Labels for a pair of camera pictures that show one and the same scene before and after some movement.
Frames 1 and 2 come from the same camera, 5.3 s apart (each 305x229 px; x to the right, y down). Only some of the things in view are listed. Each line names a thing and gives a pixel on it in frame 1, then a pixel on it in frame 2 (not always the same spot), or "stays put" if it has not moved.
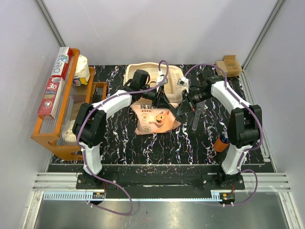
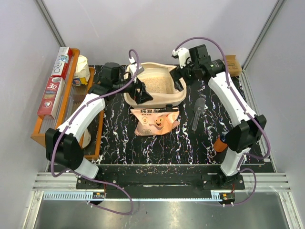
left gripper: x=160 y=99 to x=142 y=96
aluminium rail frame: x=276 y=182 stays put
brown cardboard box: x=231 y=67 stays put
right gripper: x=186 y=106 to x=177 y=73
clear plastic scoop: x=199 y=108 stays put
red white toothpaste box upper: x=62 y=62 stays put
